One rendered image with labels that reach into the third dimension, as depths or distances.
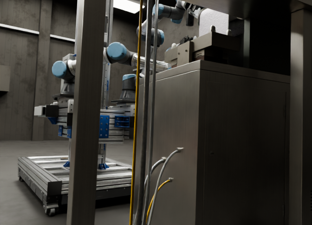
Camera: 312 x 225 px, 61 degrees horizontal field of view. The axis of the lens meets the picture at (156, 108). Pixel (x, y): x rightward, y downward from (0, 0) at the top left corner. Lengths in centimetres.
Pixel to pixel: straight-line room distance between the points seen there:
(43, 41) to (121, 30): 277
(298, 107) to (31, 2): 852
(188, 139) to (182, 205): 28
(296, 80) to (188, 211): 71
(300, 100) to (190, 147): 49
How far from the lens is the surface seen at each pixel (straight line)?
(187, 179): 115
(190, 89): 114
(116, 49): 183
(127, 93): 226
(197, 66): 112
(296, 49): 131
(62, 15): 929
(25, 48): 874
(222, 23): 147
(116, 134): 219
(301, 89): 126
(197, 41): 126
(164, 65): 190
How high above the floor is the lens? 63
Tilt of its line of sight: 3 degrees up
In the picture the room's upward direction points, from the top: 2 degrees clockwise
